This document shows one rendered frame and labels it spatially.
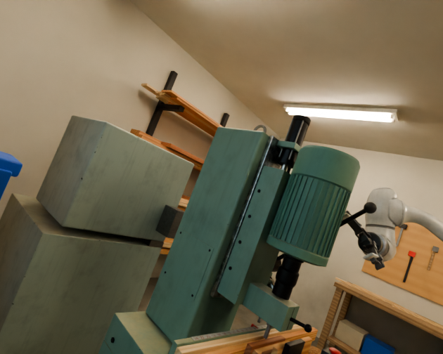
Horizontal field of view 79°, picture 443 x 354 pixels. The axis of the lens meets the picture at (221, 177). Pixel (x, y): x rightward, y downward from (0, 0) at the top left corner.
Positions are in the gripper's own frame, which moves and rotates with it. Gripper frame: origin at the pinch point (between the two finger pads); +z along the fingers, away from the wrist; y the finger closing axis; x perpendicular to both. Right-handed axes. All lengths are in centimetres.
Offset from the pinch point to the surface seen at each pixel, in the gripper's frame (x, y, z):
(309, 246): -8.0, -2.2, 20.2
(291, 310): -22.2, -13.3, 15.5
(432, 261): 8, 14, -317
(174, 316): -56, -3, 25
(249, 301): -32.5, -7.1, 17.7
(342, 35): 57, 146, -75
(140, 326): -66, -2, 31
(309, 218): -4.1, 3.7, 21.5
